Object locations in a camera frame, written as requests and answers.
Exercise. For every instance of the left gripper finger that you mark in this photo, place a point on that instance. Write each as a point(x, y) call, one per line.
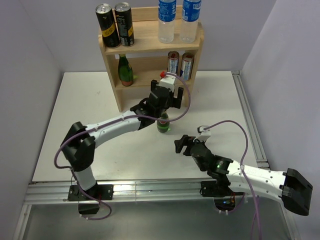
point(177, 101)
point(154, 86)

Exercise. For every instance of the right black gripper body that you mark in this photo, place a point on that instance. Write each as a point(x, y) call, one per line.
point(197, 141)

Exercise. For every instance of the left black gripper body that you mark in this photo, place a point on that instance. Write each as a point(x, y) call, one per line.
point(169, 103)

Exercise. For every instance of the green glass bottle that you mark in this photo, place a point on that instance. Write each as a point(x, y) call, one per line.
point(163, 126)
point(125, 71)

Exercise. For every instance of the silver red-tab can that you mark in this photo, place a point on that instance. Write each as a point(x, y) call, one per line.
point(173, 62)

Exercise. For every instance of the silver blue energy can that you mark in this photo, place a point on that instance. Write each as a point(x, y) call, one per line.
point(186, 66)

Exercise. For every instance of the clear water bottle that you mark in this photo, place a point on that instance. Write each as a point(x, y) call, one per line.
point(189, 20)
point(166, 20)

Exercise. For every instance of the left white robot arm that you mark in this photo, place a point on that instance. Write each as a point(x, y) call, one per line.
point(81, 141)

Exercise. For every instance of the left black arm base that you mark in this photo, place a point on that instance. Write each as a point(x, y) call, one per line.
point(100, 192)

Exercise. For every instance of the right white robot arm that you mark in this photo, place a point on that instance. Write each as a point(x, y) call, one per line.
point(230, 178)

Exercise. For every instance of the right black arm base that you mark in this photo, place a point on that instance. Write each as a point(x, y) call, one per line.
point(224, 198)

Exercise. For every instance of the wooden three-tier shelf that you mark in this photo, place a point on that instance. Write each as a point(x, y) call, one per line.
point(150, 55)

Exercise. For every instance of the left black yellow can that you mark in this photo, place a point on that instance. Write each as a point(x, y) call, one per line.
point(107, 25)

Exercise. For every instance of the black yellow can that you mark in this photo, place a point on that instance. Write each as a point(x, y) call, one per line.
point(123, 14)
point(107, 25)

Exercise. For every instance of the right black yellow can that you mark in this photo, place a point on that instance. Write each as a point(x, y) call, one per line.
point(123, 14)

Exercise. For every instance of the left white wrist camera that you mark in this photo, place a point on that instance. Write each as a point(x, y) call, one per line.
point(167, 81)

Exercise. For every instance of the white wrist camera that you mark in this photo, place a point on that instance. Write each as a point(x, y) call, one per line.
point(167, 81)
point(204, 134)

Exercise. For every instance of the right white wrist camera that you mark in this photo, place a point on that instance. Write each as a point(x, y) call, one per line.
point(204, 134)

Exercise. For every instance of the aluminium front rail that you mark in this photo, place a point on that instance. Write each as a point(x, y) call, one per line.
point(48, 193)

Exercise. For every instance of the aluminium rail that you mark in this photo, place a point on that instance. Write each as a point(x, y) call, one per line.
point(48, 193)
point(255, 139)

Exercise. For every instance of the aluminium right rail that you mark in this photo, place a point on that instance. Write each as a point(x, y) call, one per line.
point(255, 139)

